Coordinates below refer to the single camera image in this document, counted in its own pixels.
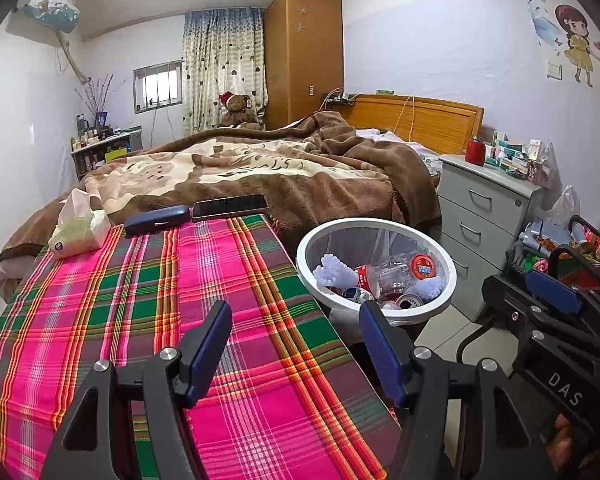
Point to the white power strip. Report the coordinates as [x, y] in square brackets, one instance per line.
[340, 98]

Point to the wooden wardrobe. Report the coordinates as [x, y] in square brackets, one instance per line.
[305, 55]

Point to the small barred window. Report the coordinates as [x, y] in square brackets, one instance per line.
[157, 87]

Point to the soft tissue pack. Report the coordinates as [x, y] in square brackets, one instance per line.
[77, 230]

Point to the red jar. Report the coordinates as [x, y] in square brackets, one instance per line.
[476, 151]

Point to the cartoon girl wall sticker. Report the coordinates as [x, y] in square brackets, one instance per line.
[577, 40]

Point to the dark blue glasses case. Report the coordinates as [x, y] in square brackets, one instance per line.
[157, 219]

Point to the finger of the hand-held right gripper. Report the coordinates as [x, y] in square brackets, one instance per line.
[510, 302]
[552, 291]

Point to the person's right hand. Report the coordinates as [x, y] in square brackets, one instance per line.
[567, 442]

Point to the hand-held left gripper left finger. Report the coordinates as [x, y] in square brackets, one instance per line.
[205, 355]

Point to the lavender foam piece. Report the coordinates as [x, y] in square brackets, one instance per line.
[429, 290]

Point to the air conditioner with printed cover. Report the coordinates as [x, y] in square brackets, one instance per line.
[50, 10]

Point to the pale pink bed sheet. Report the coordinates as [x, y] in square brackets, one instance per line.
[410, 147]

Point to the pink green plaid cloth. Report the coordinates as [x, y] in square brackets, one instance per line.
[130, 310]

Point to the vase with dried branches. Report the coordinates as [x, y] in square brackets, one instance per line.
[100, 105]

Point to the white plastic bag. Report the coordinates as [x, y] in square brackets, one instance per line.
[565, 207]

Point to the heart print curtain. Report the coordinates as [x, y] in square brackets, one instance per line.
[220, 60]

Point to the white shelf with bottles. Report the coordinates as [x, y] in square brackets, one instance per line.
[105, 152]

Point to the white wall switch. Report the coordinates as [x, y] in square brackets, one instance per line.
[555, 70]

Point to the black smartphone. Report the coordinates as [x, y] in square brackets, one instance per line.
[230, 206]

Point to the pile of medicine boxes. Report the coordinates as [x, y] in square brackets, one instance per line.
[515, 157]

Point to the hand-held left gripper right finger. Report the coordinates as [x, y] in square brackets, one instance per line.
[384, 355]

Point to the wooden bed headboard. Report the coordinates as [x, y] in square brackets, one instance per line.
[440, 120]

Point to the brown patterned blanket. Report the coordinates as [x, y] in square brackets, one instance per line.
[305, 180]

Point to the grey drawer cabinet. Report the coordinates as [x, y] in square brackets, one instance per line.
[480, 210]

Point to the white round trash bin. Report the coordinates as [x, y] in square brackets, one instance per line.
[305, 260]

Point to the clear plastic bottle red label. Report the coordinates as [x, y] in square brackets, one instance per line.
[392, 272]

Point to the brown teddy bear red hat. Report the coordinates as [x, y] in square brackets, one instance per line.
[237, 110]

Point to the round red lid cup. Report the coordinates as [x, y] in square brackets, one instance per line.
[424, 267]

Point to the wrapped air conditioner pipe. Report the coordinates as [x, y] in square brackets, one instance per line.
[75, 62]

